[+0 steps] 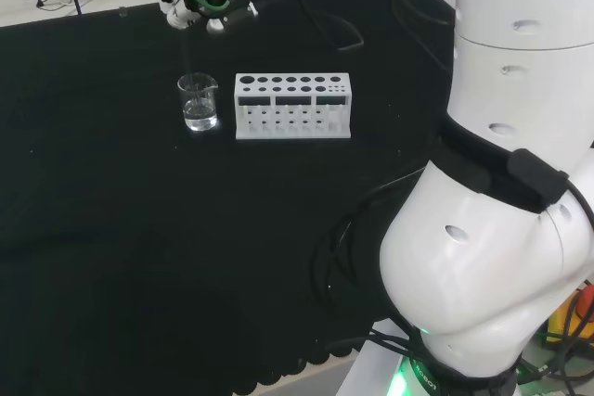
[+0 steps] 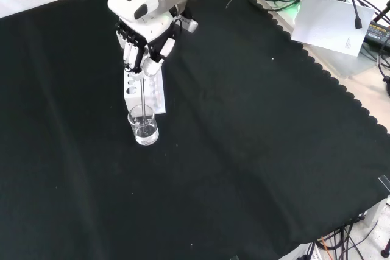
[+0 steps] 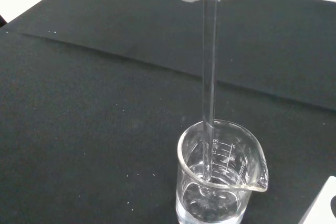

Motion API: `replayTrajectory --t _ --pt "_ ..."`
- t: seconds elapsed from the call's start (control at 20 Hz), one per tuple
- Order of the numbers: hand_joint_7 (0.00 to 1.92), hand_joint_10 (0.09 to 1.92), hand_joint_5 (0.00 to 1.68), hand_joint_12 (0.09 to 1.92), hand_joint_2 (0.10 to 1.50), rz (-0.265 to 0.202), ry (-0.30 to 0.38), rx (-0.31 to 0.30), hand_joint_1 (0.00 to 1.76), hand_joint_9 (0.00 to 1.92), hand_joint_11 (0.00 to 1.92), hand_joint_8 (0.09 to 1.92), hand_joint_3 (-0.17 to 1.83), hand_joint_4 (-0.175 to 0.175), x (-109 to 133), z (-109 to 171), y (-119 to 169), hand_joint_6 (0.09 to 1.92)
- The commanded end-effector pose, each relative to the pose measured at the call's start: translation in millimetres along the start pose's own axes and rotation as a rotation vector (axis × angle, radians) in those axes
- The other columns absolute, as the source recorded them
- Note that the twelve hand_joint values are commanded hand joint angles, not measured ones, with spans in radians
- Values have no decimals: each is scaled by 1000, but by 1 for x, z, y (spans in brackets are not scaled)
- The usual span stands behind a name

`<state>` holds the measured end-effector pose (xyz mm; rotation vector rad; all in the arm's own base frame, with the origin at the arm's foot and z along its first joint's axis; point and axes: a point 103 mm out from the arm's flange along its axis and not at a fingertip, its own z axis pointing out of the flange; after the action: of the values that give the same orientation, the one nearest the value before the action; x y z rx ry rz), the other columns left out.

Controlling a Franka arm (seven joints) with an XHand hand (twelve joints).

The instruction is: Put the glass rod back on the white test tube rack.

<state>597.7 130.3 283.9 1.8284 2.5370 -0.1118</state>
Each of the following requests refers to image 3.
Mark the white test tube rack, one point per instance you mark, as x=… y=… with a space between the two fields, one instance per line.
x=323 y=203

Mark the black bench cloth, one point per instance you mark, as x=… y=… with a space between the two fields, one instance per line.
x=105 y=103

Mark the clear glass beaker with water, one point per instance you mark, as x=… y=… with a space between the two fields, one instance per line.
x=189 y=182

